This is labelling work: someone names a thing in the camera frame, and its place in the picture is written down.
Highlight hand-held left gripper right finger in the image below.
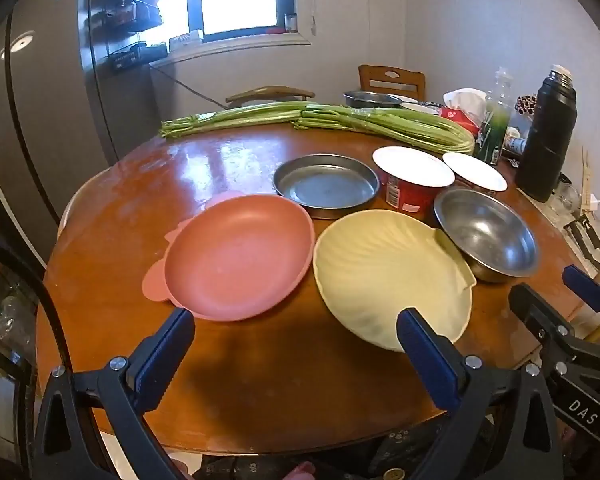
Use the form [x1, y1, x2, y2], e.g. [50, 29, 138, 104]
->
[396, 307, 566, 480]

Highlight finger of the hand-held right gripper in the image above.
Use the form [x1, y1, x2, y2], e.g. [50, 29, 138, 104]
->
[509, 284, 600, 378]
[562, 265, 600, 317]

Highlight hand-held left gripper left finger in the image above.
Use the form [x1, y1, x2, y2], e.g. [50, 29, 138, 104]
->
[32, 307, 197, 480]

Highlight steel bowl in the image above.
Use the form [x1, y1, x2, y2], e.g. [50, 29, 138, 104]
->
[433, 188, 539, 283]

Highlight yellow shell-shaped plate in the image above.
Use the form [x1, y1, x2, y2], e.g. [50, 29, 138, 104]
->
[312, 209, 477, 352]

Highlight pink round plate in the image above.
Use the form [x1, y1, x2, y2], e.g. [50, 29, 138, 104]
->
[164, 194, 316, 322]

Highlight red paper noodle bowl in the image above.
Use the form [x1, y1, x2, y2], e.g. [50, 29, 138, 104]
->
[442, 151, 508, 196]
[372, 146, 456, 217]

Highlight steel pan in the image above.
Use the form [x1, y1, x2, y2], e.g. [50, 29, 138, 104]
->
[272, 154, 382, 220]

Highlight black plastic clip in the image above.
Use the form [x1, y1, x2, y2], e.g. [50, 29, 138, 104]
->
[562, 214, 600, 271]

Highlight clear glass cup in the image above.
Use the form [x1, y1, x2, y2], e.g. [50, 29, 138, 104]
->
[550, 172, 581, 216]

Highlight wooden sticks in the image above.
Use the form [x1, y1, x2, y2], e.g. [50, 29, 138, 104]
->
[580, 147, 600, 218]

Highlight black thermos flask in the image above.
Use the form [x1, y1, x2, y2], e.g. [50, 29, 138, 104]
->
[515, 64, 578, 203]

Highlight small white bottle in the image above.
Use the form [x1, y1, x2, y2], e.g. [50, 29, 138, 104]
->
[502, 127, 528, 156]

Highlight green-label plastic bottle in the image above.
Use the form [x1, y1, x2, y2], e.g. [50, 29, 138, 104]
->
[475, 67, 515, 165]

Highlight red tissue pack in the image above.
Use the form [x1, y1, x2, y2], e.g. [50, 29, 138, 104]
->
[440, 88, 488, 138]

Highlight celery bunch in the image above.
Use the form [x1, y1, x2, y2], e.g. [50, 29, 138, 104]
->
[291, 105, 476, 153]
[159, 101, 341, 140]

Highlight white plate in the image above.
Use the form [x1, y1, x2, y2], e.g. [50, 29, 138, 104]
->
[400, 95, 441, 113]

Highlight steel basin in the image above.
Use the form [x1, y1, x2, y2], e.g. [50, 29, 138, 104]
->
[343, 90, 403, 109]

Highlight wooden chair with cutout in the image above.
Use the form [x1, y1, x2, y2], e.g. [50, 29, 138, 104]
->
[358, 64, 426, 103]

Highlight grey refrigerator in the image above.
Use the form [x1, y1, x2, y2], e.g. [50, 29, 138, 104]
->
[0, 0, 156, 271]

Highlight black box device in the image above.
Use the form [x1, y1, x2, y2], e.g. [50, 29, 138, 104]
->
[107, 42, 151, 72]

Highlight white box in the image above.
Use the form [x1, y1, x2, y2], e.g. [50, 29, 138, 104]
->
[169, 30, 206, 52]

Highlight thick black cable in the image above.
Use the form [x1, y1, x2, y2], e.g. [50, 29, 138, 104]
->
[0, 232, 76, 376]

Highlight thin black wire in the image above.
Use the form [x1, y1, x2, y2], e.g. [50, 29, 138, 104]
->
[152, 62, 228, 102]

